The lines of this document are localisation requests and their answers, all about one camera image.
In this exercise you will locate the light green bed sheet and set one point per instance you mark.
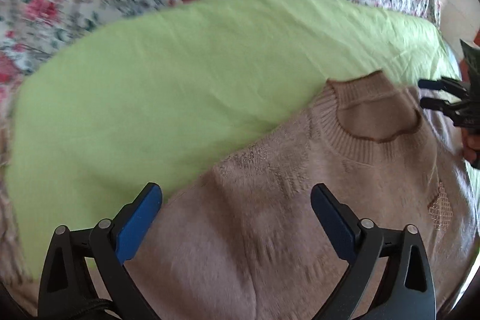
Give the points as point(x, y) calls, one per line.
point(163, 96)

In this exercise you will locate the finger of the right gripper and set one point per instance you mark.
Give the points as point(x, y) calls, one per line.
point(452, 86)
point(429, 103)

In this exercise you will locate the beige knit sweater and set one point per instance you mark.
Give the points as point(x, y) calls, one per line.
point(242, 241)

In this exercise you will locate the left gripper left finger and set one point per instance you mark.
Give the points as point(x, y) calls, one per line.
point(84, 274)

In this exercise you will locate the right hand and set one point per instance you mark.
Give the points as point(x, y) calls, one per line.
point(471, 145)

